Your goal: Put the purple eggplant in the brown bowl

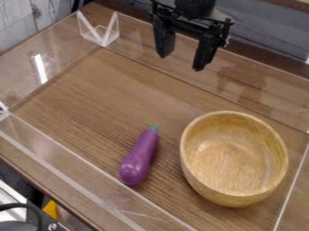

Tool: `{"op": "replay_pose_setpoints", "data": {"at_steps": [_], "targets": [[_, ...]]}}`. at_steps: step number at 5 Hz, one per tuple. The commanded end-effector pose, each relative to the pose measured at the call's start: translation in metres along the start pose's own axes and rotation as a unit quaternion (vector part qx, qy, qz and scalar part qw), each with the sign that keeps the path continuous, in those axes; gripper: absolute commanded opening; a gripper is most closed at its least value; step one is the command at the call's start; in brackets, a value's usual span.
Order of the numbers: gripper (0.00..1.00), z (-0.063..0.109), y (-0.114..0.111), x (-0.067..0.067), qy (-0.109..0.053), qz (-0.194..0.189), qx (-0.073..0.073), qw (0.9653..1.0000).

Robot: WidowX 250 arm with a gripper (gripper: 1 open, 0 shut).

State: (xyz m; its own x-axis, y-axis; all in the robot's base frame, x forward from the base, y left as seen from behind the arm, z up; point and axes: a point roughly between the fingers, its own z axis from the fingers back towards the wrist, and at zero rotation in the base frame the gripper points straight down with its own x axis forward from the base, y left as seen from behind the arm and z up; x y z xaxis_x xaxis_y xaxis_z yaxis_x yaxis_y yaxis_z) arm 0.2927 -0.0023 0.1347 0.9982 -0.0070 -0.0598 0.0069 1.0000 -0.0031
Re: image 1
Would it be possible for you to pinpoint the clear acrylic corner bracket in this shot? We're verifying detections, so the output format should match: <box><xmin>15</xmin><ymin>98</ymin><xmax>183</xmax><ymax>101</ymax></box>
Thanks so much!
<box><xmin>76</xmin><ymin>12</ymin><xmax>119</xmax><ymax>48</ymax></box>

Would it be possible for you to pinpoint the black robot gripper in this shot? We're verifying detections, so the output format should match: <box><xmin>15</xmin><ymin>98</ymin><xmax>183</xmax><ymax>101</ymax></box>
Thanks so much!
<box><xmin>151</xmin><ymin>0</ymin><xmax>234</xmax><ymax>71</ymax></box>

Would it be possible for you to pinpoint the brown wooden bowl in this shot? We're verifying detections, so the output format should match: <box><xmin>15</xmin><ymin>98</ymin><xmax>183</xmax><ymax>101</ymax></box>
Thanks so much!
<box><xmin>179</xmin><ymin>111</ymin><xmax>289</xmax><ymax>208</ymax></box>

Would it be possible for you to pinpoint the clear acrylic tray wall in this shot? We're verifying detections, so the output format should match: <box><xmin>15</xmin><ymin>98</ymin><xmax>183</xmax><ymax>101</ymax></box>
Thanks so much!
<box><xmin>0</xmin><ymin>102</ymin><xmax>194</xmax><ymax>231</ymax></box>

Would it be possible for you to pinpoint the black cable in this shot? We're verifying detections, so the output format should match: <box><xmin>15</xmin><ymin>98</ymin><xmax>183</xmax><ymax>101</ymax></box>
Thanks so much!
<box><xmin>0</xmin><ymin>202</ymin><xmax>44</xmax><ymax>231</ymax></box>

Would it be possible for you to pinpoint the yellow black device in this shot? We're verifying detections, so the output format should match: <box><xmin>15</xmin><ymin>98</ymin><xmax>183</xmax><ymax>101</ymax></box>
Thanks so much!
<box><xmin>23</xmin><ymin>198</ymin><xmax>82</xmax><ymax>231</ymax></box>

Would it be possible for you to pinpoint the purple toy eggplant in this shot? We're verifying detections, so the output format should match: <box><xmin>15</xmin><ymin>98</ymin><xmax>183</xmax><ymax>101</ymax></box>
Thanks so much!
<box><xmin>118</xmin><ymin>125</ymin><xmax>159</xmax><ymax>185</ymax></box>

